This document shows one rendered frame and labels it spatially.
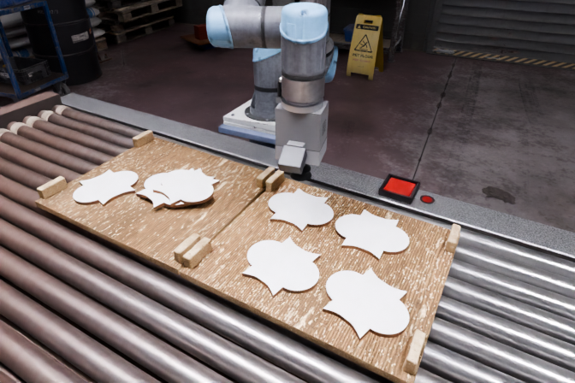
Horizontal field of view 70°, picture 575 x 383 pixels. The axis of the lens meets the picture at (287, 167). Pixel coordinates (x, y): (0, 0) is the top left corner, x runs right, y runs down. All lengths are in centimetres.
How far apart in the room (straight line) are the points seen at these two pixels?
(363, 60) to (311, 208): 361
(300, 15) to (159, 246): 48
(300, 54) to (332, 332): 43
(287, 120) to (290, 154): 6
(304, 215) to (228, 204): 17
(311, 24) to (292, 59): 6
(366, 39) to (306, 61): 372
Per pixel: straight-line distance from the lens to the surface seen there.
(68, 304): 80
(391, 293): 71
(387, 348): 66
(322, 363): 65
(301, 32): 66
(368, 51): 438
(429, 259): 80
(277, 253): 75
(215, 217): 86
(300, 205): 86
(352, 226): 82
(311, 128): 72
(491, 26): 541
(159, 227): 86
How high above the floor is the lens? 147
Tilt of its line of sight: 32 degrees down
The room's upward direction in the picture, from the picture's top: straight up
